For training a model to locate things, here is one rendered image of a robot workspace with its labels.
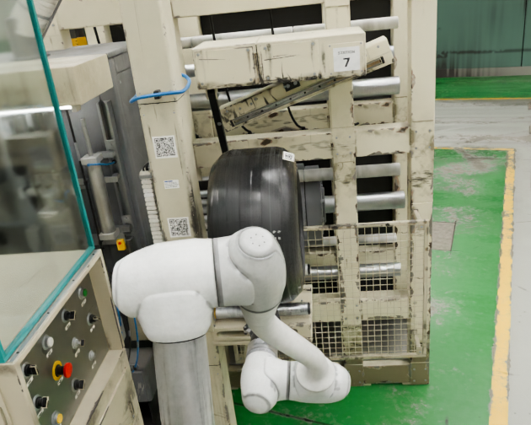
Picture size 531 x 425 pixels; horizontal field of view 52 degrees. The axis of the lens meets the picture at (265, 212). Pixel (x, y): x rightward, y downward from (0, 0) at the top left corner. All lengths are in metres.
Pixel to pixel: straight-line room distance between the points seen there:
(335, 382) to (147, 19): 1.17
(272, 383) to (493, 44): 9.68
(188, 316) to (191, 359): 0.09
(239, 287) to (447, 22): 9.97
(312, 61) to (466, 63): 8.96
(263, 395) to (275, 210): 0.56
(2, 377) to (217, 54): 1.23
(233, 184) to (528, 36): 9.33
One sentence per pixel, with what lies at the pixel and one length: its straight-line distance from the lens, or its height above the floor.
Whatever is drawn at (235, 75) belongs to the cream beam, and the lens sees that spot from 2.00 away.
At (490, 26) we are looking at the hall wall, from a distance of 10.75.
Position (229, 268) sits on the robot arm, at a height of 1.51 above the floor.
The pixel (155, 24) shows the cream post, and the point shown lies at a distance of 1.76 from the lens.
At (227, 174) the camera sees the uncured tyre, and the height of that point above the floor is 1.41.
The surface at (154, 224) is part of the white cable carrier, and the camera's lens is 1.95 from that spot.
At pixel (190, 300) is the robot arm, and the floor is 1.47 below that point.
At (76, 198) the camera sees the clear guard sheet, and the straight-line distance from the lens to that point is 1.69.
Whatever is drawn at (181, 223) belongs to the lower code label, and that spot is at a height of 1.23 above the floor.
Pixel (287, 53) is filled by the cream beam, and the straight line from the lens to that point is 1.97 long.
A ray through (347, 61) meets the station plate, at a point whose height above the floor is 1.69.
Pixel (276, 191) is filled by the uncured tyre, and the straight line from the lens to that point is 1.71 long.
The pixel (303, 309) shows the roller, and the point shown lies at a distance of 1.94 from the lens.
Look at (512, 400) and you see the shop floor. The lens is 3.03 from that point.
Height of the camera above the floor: 1.98
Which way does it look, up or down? 23 degrees down
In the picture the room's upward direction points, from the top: 6 degrees counter-clockwise
